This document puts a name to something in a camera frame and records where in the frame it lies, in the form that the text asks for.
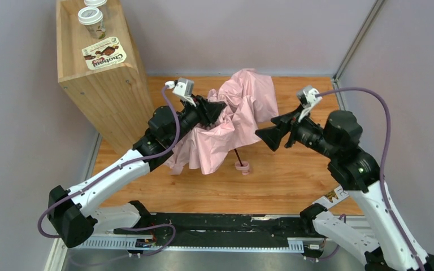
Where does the paper cup with white lid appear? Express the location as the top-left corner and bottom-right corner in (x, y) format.
(77, 7), (106, 40)

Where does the pink folding umbrella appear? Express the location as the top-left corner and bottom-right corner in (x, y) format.
(165, 69), (279, 175)

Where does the white logo label plate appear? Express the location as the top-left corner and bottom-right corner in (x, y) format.
(313, 186), (349, 209)

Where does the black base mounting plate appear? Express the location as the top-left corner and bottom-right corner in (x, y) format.
(135, 213), (323, 246)

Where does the Chobani yogurt container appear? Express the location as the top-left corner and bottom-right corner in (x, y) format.
(81, 37), (127, 71)

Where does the white slotted cable duct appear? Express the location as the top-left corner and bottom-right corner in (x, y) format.
(76, 235), (305, 253)

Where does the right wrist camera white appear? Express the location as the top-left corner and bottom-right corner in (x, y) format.
(297, 85), (323, 123)

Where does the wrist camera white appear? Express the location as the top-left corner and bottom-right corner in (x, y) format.
(297, 85), (323, 123)
(164, 77), (197, 107)

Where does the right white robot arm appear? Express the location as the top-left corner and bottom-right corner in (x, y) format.
(255, 107), (434, 270)

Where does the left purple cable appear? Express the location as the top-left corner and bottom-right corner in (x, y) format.
(37, 84), (181, 259)

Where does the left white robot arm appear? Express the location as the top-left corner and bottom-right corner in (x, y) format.
(45, 95), (227, 248)

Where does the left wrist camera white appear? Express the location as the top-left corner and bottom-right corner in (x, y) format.
(164, 77), (197, 107)

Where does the wooden shelf box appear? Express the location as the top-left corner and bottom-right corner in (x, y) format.
(56, 1), (154, 155)

